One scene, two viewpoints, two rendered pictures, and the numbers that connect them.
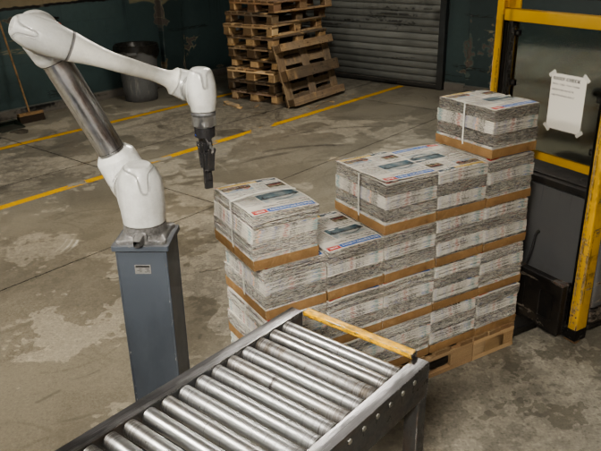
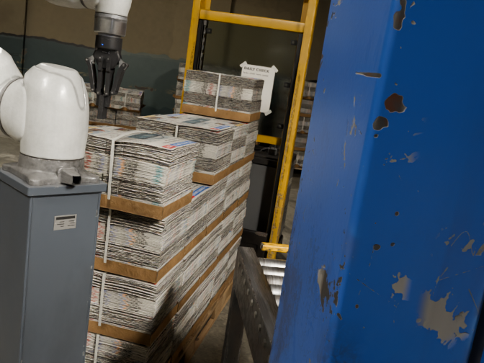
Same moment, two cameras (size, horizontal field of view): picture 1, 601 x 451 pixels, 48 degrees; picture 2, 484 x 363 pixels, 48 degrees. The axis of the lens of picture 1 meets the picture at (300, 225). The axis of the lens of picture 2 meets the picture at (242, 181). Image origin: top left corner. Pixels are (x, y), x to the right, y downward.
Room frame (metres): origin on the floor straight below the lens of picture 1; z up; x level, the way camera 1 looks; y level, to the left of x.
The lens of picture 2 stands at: (1.04, 1.25, 1.33)
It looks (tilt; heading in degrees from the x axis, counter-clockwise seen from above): 12 degrees down; 311
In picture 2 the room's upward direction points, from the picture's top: 9 degrees clockwise
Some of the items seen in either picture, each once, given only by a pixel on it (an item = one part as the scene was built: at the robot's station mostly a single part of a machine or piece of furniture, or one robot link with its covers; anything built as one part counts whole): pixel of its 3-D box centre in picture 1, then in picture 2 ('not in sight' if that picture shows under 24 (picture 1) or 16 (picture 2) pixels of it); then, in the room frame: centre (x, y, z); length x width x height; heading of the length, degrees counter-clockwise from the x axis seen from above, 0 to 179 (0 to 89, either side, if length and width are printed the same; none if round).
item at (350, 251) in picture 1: (358, 304); (160, 269); (2.77, -0.26, 0.42); 1.17 x 0.39 x 0.83; 120
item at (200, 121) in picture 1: (203, 118); (110, 26); (2.42, 0.34, 1.39); 0.09 x 0.09 x 0.06
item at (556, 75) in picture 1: (554, 90); (244, 78); (3.37, -1.28, 1.27); 0.57 x 0.01 x 0.65; 30
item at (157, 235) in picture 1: (144, 230); (55, 166); (2.26, 0.57, 1.03); 0.22 x 0.18 x 0.06; 178
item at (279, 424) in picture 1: (256, 412); not in sight; (1.54, 0.13, 0.77); 0.47 x 0.05 x 0.05; 50
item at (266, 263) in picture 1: (277, 251); (157, 199); (2.43, 0.09, 0.86); 0.29 x 0.16 x 0.04; 119
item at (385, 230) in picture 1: (384, 209); (182, 167); (2.84, -0.38, 0.86); 0.38 x 0.29 x 0.04; 31
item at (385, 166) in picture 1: (385, 165); (186, 122); (2.85, -0.38, 1.06); 0.37 x 0.29 x 0.01; 31
